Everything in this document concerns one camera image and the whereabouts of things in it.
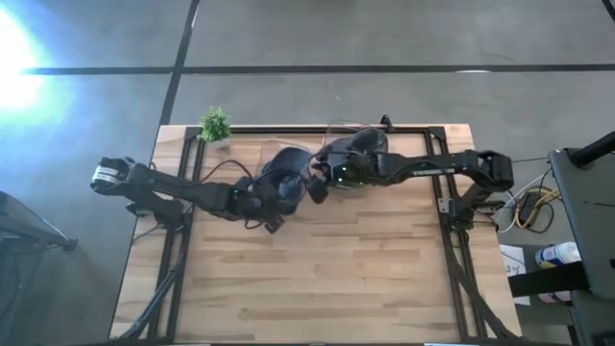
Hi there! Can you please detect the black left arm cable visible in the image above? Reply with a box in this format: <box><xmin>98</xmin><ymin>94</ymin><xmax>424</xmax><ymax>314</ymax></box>
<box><xmin>198</xmin><ymin>158</ymin><xmax>257</xmax><ymax>185</ymax></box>

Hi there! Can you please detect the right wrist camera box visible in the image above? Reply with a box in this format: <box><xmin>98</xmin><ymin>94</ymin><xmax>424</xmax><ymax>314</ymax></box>
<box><xmin>334</xmin><ymin>161</ymin><xmax>357</xmax><ymax>187</ymax></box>

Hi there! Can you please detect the white spray can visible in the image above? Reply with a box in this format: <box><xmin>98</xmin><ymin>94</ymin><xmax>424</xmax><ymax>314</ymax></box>
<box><xmin>533</xmin><ymin>240</ymin><xmax>583</xmax><ymax>270</ymax></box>

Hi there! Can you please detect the yellow cable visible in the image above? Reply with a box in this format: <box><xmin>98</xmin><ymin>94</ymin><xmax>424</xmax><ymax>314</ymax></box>
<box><xmin>512</xmin><ymin>186</ymin><xmax>562</xmax><ymax>231</ymax></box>

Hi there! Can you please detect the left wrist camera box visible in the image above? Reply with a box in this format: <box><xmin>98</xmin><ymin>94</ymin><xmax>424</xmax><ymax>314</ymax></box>
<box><xmin>227</xmin><ymin>185</ymin><xmax>248</xmax><ymax>212</ymax></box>

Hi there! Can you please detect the dark fabric hat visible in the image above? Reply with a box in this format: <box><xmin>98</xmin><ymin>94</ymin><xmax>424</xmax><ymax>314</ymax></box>
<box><xmin>258</xmin><ymin>145</ymin><xmax>312</xmax><ymax>216</ymax></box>

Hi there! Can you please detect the grey monitor stand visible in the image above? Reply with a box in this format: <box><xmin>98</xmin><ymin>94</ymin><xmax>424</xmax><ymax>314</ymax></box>
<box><xmin>547</xmin><ymin>130</ymin><xmax>615</xmax><ymax>346</ymax></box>

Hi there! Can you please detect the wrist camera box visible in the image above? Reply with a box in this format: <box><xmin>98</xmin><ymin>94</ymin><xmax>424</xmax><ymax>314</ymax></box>
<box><xmin>334</xmin><ymin>161</ymin><xmax>357</xmax><ymax>187</ymax></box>
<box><xmin>227</xmin><ymin>185</ymin><xmax>248</xmax><ymax>212</ymax></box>

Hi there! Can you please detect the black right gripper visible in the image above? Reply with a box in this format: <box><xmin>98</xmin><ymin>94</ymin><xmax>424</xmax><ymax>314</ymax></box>
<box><xmin>306</xmin><ymin>149</ymin><xmax>382</xmax><ymax>205</ymax></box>

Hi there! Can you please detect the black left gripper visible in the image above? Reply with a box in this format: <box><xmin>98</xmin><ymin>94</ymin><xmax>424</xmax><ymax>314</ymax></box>
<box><xmin>237</xmin><ymin>176</ymin><xmax>291</xmax><ymax>235</ymax></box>

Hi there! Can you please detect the white paper sheet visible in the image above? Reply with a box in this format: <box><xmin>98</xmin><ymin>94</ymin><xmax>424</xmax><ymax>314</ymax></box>
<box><xmin>498</xmin><ymin>242</ymin><xmax>533</xmax><ymax>308</ymax></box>

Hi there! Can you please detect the dark side table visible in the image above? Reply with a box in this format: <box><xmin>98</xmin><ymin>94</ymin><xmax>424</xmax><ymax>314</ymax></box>
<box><xmin>0</xmin><ymin>190</ymin><xmax>79</xmax><ymax>255</ymax></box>

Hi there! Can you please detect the small green potted plant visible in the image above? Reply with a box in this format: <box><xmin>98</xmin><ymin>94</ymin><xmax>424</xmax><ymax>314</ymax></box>
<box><xmin>197</xmin><ymin>105</ymin><xmax>233</xmax><ymax>149</ymax></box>

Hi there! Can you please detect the black aluminium table frame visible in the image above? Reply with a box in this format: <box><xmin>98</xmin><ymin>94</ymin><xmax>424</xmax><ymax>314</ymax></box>
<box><xmin>117</xmin><ymin>124</ymin><xmax>522</xmax><ymax>343</ymax></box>

